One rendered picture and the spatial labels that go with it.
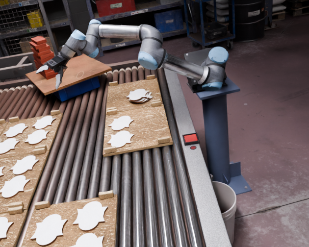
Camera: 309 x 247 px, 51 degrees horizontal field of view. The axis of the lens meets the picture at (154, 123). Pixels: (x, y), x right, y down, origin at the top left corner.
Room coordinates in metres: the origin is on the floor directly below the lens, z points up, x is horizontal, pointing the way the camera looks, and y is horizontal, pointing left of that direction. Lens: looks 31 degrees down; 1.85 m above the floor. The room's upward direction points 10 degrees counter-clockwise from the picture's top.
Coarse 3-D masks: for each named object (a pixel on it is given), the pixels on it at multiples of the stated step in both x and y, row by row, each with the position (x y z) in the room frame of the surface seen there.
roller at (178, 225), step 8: (152, 72) 2.31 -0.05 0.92; (168, 152) 1.27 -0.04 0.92; (168, 160) 1.21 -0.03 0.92; (168, 168) 1.15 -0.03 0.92; (168, 176) 1.10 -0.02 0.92; (168, 184) 1.05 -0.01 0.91; (176, 184) 1.05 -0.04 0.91; (168, 192) 1.02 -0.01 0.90; (176, 192) 1.00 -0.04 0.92; (176, 200) 0.95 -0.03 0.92; (176, 208) 0.90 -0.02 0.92; (176, 216) 0.87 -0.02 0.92; (176, 224) 0.83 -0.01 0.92; (176, 232) 0.80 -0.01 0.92; (184, 232) 0.79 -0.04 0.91; (176, 240) 0.77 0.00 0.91; (184, 240) 0.76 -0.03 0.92
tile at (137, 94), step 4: (132, 92) 1.89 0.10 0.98; (136, 92) 1.88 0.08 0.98; (140, 92) 1.87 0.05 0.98; (144, 92) 1.86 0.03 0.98; (148, 92) 1.86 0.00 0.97; (128, 96) 1.84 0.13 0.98; (132, 96) 1.83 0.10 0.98; (136, 96) 1.82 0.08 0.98; (140, 96) 1.81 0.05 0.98; (144, 96) 1.80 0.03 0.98; (132, 100) 1.78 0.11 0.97
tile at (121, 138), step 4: (120, 132) 1.49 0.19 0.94; (124, 132) 1.48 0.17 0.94; (128, 132) 1.47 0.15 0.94; (112, 136) 1.46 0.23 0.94; (116, 136) 1.46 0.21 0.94; (120, 136) 1.45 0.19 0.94; (124, 136) 1.44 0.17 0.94; (128, 136) 1.44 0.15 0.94; (132, 136) 1.44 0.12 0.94; (112, 140) 1.43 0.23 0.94; (116, 140) 1.42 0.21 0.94; (120, 140) 1.41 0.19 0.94; (124, 140) 1.41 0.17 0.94; (128, 140) 1.40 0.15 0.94; (108, 144) 1.41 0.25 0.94; (112, 144) 1.39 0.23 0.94; (116, 144) 1.38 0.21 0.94; (120, 144) 1.38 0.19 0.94; (124, 144) 1.37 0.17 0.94
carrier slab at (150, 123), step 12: (144, 108) 1.72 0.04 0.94; (156, 108) 1.70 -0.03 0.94; (108, 120) 1.66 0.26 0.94; (144, 120) 1.59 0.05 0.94; (156, 120) 1.56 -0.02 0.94; (108, 132) 1.53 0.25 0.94; (132, 132) 1.48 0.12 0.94; (144, 132) 1.46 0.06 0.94; (156, 132) 1.44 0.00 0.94; (168, 132) 1.42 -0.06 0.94; (132, 144) 1.37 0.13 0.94; (144, 144) 1.35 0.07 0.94; (156, 144) 1.33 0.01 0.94; (168, 144) 1.33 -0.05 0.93
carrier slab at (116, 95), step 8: (144, 80) 2.14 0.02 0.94; (152, 80) 2.11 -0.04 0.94; (112, 88) 2.10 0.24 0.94; (120, 88) 2.08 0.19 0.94; (128, 88) 2.05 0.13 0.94; (136, 88) 2.03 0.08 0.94; (144, 88) 2.01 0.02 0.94; (152, 88) 1.98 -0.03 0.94; (112, 96) 1.97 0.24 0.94; (120, 96) 1.95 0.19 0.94; (152, 96) 1.87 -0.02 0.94; (160, 96) 1.85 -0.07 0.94; (112, 104) 1.85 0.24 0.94; (120, 104) 1.83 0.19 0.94; (128, 104) 1.81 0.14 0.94; (136, 104) 1.79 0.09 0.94; (144, 104) 1.77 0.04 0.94
